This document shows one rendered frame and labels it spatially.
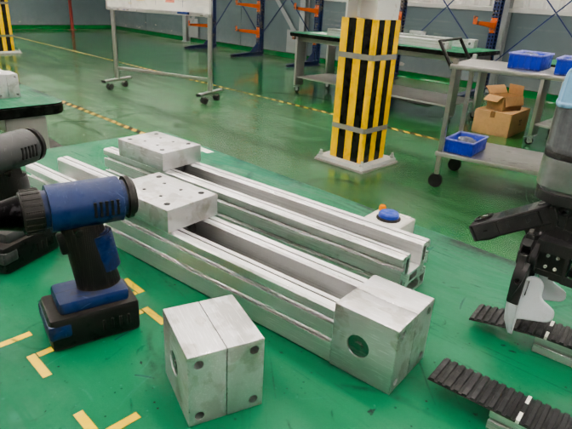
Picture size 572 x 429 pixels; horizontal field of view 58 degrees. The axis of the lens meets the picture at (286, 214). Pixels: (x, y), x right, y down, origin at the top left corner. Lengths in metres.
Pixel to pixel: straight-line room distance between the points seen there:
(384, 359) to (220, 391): 0.20
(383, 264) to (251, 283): 0.22
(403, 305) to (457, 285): 0.28
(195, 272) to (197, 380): 0.29
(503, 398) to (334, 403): 0.20
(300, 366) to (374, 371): 0.10
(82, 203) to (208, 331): 0.22
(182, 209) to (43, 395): 0.34
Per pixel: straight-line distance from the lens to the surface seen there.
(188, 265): 0.87
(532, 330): 0.82
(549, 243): 0.74
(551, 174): 0.72
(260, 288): 0.74
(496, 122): 5.77
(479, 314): 0.85
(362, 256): 0.85
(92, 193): 0.68
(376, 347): 0.66
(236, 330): 0.60
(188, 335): 0.60
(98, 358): 0.74
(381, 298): 0.69
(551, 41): 8.58
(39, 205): 0.68
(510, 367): 0.79
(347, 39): 4.05
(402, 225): 1.00
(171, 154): 1.15
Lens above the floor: 1.23
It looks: 23 degrees down
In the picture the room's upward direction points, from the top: 3 degrees clockwise
